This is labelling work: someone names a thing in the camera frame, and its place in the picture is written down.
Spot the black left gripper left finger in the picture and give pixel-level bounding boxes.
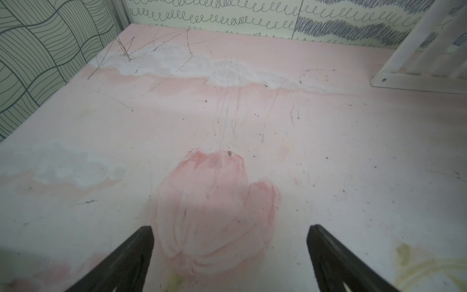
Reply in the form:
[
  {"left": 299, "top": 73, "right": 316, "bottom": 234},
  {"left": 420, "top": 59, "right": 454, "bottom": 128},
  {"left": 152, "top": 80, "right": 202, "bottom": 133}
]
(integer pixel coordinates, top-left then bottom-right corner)
[{"left": 67, "top": 226, "right": 154, "bottom": 292}]

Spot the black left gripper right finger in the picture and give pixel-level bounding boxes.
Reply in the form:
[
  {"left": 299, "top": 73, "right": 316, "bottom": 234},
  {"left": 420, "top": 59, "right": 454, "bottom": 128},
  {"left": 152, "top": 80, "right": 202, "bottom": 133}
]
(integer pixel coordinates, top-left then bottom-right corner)
[{"left": 306, "top": 225, "right": 397, "bottom": 292}]

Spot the white slatted wooden shelf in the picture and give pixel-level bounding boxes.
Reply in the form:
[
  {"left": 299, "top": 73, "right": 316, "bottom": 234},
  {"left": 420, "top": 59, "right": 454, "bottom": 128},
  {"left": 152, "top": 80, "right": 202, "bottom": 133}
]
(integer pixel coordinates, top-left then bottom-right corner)
[{"left": 370, "top": 1, "right": 467, "bottom": 94}]

